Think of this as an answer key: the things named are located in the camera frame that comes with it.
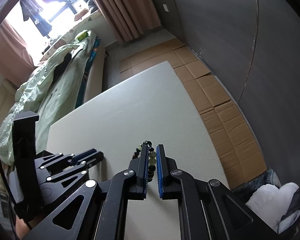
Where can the bed with beige frame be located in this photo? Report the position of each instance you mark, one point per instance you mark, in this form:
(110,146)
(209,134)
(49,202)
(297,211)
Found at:
(95,75)

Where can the black jewelry box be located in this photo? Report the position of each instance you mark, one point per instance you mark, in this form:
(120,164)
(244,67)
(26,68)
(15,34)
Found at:
(24,150)

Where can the white wall switch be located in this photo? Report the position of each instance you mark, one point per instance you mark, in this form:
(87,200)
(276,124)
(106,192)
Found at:
(165,7)

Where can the pink curtain left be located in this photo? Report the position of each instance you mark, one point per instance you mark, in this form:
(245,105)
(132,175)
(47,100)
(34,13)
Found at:
(16,64)

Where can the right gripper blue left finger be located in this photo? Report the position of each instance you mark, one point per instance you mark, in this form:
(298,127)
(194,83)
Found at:
(97,210)

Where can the green box on bed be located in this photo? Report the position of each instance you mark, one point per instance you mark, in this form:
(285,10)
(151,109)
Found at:
(82,35)

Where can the flattened cardboard sheets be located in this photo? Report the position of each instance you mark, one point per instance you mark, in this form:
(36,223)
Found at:
(237,148)

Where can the pink curtain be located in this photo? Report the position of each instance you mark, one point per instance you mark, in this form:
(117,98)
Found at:
(129,19)
(16,64)

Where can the pink curtain right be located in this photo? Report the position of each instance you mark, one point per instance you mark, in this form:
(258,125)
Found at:
(129,19)

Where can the light green duvet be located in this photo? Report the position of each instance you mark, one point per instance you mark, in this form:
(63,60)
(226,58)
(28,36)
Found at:
(40,89)

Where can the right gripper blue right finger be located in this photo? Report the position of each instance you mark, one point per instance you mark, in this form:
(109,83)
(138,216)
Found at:
(207,209)

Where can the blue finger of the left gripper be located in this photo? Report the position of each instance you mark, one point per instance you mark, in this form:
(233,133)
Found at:
(91,156)
(90,164)

